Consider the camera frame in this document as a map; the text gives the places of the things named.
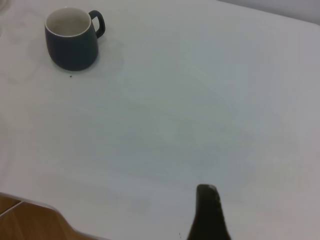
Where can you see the dark grey mug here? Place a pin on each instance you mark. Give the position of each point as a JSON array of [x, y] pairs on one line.
[[72, 52]]

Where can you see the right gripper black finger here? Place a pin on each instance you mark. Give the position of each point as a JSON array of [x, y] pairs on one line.
[[208, 217]]

